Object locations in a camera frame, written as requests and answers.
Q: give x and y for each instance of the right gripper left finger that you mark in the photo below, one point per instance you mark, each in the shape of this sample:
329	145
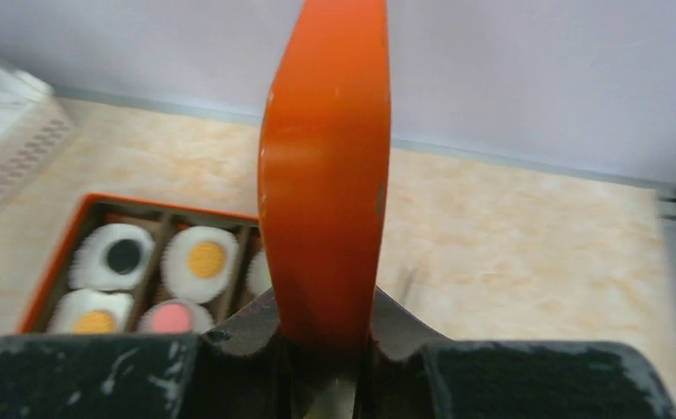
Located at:
230	371

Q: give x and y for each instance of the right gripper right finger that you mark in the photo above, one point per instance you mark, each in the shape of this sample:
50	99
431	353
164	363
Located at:
417	372

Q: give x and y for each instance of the orange cookie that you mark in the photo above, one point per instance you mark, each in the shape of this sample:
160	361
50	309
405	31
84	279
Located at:
206	259
95	322

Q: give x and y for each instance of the orange cookie box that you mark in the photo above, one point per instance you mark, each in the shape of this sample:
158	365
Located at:
162	221

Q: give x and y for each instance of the black cookie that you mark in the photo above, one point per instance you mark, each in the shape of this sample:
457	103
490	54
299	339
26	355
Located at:
123	256

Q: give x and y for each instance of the orange box lid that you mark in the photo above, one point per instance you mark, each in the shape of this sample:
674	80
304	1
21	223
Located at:
323	172

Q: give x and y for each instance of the metal tongs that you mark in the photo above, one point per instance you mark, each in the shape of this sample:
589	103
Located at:
410	284

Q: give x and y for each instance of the paper cup front middle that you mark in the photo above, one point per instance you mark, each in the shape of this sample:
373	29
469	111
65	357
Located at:
203	321

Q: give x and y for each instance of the paper cup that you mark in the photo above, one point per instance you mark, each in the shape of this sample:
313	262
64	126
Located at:
176	276
89	268
87	311
203	321
258	278

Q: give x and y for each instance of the paper cup back right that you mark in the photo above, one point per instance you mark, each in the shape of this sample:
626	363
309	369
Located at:
258	278

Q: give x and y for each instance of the paper cup back middle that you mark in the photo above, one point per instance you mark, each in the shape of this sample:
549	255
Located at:
176	276

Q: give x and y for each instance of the paper cup front left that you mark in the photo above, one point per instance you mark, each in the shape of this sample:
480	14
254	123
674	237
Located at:
87	311

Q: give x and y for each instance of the paper cup back left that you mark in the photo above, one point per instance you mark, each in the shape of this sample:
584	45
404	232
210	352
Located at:
89	268

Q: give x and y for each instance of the white plastic basket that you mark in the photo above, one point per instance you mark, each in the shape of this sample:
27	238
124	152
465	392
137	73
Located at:
34	128

